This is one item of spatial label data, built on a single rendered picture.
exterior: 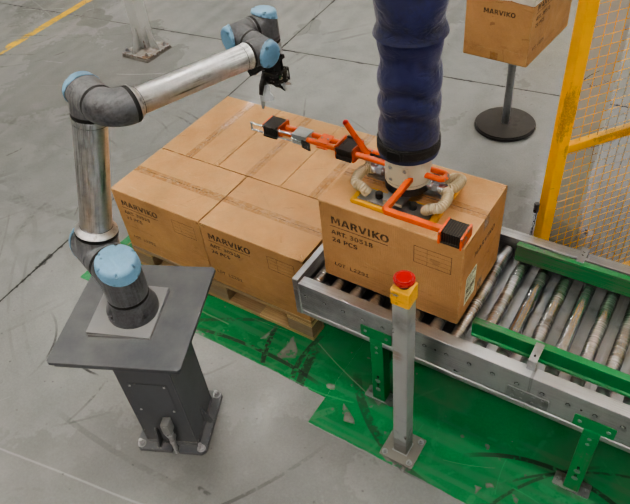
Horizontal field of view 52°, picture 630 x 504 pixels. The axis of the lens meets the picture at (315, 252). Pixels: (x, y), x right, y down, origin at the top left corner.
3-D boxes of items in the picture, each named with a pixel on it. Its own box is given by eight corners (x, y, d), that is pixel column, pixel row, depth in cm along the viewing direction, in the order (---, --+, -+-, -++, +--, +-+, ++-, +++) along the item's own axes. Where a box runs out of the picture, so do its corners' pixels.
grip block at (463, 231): (471, 235, 211) (473, 224, 208) (461, 251, 206) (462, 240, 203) (448, 227, 215) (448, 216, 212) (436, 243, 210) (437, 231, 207)
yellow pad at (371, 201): (444, 214, 236) (444, 203, 233) (432, 230, 230) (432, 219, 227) (362, 188, 251) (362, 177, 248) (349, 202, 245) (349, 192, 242)
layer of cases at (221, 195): (405, 202, 368) (405, 143, 340) (310, 321, 310) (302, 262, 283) (238, 150, 420) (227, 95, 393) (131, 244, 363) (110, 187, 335)
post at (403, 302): (413, 444, 275) (418, 282, 206) (406, 457, 271) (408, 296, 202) (399, 437, 278) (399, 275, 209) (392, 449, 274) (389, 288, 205)
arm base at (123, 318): (154, 329, 234) (148, 312, 227) (102, 329, 234) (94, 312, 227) (163, 288, 247) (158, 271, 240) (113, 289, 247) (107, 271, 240)
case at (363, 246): (496, 260, 272) (508, 185, 245) (457, 325, 249) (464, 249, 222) (371, 217, 299) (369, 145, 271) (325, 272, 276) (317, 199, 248)
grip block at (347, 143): (365, 151, 251) (365, 138, 247) (352, 164, 246) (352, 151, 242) (347, 145, 255) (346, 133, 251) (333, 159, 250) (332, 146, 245)
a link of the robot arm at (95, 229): (89, 285, 233) (75, 91, 187) (67, 258, 242) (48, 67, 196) (128, 271, 242) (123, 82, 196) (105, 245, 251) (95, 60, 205)
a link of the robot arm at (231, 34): (235, 35, 216) (264, 22, 221) (215, 23, 222) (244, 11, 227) (238, 60, 223) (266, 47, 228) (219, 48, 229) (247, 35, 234)
